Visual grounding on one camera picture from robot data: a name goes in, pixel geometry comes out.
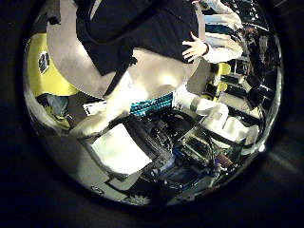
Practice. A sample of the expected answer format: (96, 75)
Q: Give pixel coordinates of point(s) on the teal circuit board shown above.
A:
(152, 105)

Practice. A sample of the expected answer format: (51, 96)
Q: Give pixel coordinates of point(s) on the blue grey fabric bundle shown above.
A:
(58, 106)

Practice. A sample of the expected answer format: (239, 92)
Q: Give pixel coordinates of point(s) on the yellow chair with number print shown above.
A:
(53, 79)

